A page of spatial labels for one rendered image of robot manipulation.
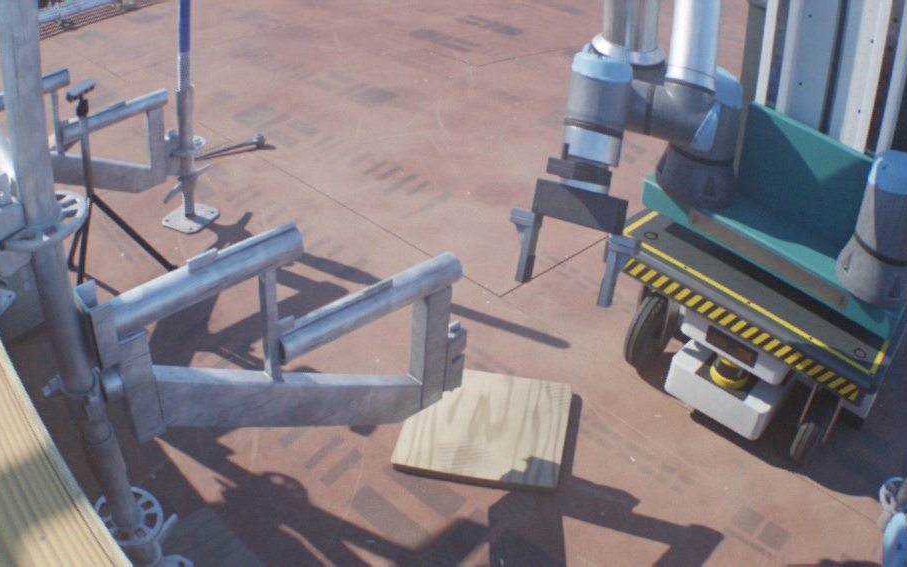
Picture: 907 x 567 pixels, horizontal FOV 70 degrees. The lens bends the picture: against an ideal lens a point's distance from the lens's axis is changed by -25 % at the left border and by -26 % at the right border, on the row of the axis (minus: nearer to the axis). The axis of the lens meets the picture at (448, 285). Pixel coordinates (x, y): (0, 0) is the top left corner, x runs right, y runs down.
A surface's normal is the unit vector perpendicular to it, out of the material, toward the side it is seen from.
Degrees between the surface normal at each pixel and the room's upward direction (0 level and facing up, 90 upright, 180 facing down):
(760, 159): 90
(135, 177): 90
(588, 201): 66
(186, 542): 0
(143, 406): 90
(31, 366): 0
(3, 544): 0
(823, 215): 90
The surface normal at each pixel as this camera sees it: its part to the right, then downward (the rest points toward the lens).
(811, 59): -0.69, 0.36
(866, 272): -0.70, 0.02
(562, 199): -0.54, 0.04
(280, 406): 0.70, 0.43
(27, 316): 0.06, -0.83
